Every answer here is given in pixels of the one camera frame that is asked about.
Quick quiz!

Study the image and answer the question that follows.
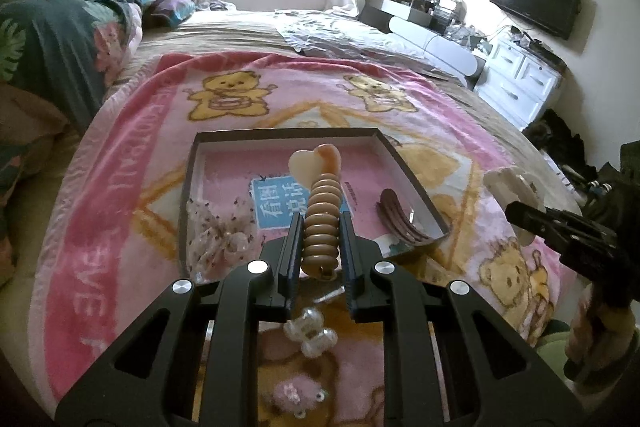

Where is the dark red snap hair clip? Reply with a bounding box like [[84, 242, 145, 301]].
[[376, 188, 436, 248]]

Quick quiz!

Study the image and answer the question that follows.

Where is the white drawer dresser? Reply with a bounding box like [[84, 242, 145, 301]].
[[472, 38, 568, 130]]

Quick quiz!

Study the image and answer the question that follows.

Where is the dark clothes pile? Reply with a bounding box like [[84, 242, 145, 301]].
[[525, 109, 601, 188]]

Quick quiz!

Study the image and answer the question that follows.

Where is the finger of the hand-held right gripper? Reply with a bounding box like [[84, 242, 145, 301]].
[[504, 201, 566, 248]]

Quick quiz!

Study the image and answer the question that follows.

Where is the floral quilt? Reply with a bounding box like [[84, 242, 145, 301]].
[[0, 0, 143, 132]]

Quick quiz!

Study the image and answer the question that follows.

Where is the brown pillow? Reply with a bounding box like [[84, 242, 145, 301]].
[[0, 82, 71, 288]]

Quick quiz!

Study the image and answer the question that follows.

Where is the white hair claw clip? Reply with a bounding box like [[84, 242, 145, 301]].
[[482, 167, 543, 245]]

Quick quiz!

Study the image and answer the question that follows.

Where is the pink hair clip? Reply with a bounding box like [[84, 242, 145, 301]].
[[272, 377, 331, 418]]

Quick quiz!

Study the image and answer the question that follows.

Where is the pearl bow hair clip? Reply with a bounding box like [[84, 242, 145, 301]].
[[283, 309, 338, 358]]

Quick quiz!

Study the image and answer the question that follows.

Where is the sheer dotted bow hair tie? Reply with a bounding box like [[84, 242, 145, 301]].
[[186, 198, 261, 278]]

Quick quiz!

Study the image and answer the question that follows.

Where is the shallow cardboard box pink inside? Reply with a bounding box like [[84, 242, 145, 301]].
[[178, 127, 449, 285]]

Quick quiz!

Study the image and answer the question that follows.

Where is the purple patterned pillow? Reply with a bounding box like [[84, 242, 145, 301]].
[[142, 0, 196, 30]]

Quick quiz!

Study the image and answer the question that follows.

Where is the brown ribbed heart hair clip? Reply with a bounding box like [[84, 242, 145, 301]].
[[289, 146, 346, 280]]

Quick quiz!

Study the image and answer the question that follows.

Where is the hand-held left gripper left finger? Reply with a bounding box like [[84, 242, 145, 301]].
[[54, 213, 304, 427]]

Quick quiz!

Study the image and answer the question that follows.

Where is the grey crumpled sheet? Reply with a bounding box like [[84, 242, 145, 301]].
[[275, 9, 451, 72]]

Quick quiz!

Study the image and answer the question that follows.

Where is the pink bear printed blanket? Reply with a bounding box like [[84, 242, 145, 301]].
[[27, 52, 571, 427]]

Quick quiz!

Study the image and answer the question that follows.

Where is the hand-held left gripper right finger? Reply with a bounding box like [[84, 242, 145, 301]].
[[339, 212, 588, 427]]

